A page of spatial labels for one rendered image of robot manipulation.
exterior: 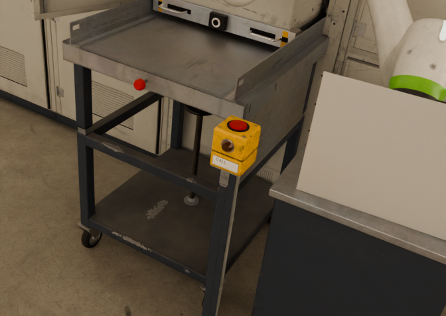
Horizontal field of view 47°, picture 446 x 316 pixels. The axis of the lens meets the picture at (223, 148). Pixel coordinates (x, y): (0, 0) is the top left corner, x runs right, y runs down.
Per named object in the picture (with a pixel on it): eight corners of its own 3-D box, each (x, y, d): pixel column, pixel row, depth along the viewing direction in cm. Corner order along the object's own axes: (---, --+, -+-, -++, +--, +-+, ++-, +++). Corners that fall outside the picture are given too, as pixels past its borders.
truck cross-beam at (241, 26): (292, 51, 164) (295, 33, 161) (152, 9, 183) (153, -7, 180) (298, 46, 168) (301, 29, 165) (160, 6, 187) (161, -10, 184)
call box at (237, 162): (239, 178, 114) (245, 139, 108) (208, 165, 116) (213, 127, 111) (255, 162, 120) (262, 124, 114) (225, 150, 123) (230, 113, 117)
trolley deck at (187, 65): (242, 125, 136) (245, 105, 132) (63, 59, 158) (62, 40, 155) (326, 52, 188) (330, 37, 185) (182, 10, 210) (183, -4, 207)
